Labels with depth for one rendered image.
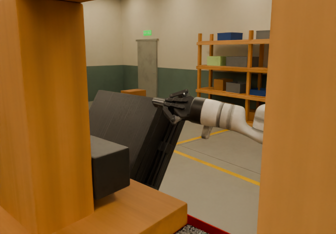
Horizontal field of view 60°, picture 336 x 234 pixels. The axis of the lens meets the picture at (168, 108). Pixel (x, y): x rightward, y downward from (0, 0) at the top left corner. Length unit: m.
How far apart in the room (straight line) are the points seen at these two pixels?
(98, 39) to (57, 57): 10.46
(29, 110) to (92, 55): 10.36
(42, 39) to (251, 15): 6.92
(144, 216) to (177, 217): 0.06
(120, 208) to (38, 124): 0.19
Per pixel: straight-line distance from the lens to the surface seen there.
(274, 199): 0.17
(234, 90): 6.74
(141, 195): 0.53
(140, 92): 7.76
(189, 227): 1.65
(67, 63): 0.41
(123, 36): 11.25
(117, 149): 0.48
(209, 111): 0.78
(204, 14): 8.14
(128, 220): 0.47
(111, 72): 11.10
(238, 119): 0.78
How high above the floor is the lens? 1.79
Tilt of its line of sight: 11 degrees down
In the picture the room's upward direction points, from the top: straight up
